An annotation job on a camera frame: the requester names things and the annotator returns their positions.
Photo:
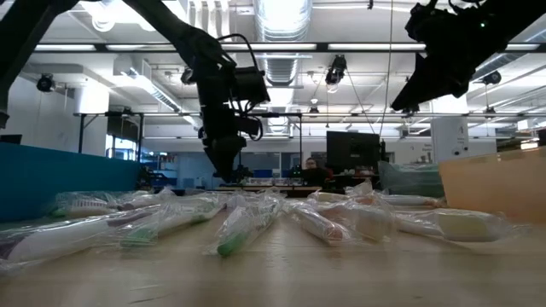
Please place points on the small black monitor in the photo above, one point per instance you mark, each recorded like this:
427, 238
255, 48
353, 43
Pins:
10, 139

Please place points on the black computer monitor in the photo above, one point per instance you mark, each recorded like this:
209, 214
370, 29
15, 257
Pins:
352, 149

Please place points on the silver round ventilation duct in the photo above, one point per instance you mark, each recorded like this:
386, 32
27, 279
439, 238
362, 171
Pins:
490, 68
281, 21

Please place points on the black overhead crossbar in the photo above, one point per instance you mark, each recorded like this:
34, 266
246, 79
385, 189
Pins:
298, 46

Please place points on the black metal rack frame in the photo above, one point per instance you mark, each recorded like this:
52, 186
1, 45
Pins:
81, 132

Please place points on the teal plastic bin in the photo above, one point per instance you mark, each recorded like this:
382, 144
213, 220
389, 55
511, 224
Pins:
64, 183

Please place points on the green white toothbrush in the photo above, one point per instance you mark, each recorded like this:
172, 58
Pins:
81, 206
243, 228
179, 221

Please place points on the wooden workstation table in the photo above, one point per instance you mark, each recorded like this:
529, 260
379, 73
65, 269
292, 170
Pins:
264, 188

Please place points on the black overhead camera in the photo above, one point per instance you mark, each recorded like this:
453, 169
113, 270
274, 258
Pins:
337, 70

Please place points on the purple white wrapped toothbrush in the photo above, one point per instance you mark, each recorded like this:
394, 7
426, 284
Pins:
141, 198
64, 239
205, 199

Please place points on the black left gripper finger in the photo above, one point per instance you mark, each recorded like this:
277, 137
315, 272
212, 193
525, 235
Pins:
226, 164

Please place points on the grey plastic bin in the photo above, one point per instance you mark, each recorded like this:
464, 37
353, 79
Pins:
409, 181

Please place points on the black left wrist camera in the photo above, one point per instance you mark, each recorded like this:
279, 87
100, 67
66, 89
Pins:
249, 126

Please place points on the white ceiling air duct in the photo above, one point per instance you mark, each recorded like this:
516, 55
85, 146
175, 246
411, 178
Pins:
141, 81

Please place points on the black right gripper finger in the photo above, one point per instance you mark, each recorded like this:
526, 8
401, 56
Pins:
416, 91

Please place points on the orange translucent plastic bin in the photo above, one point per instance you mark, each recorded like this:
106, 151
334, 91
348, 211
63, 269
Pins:
490, 183

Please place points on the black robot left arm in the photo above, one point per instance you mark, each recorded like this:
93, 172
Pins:
179, 34

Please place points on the person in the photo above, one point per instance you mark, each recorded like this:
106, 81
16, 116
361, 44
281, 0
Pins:
313, 172

